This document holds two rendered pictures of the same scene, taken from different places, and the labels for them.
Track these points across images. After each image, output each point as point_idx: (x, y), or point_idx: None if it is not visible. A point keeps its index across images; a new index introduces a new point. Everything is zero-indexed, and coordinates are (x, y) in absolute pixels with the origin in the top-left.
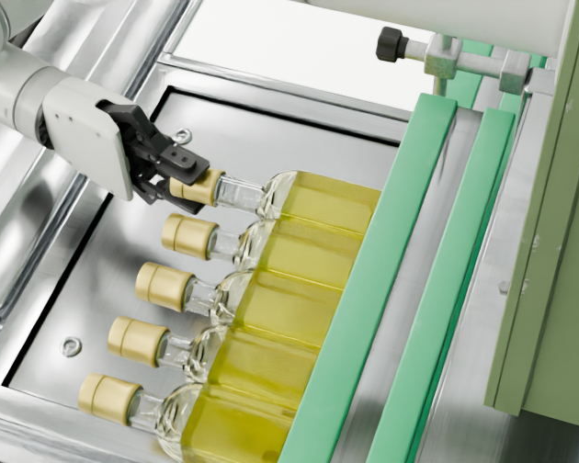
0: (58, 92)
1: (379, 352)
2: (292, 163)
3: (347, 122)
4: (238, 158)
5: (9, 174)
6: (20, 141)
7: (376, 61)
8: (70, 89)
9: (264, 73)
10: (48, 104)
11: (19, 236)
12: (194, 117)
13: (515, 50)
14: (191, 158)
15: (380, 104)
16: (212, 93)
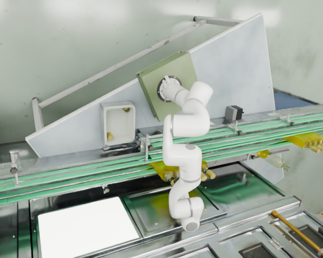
0: (186, 195)
1: (188, 137)
2: (145, 206)
3: (130, 203)
4: (152, 213)
5: (189, 246)
6: (182, 252)
7: (111, 209)
8: (183, 194)
9: (129, 220)
10: (188, 196)
11: (199, 228)
12: (149, 224)
13: (120, 162)
14: (176, 180)
15: (122, 202)
16: (142, 223)
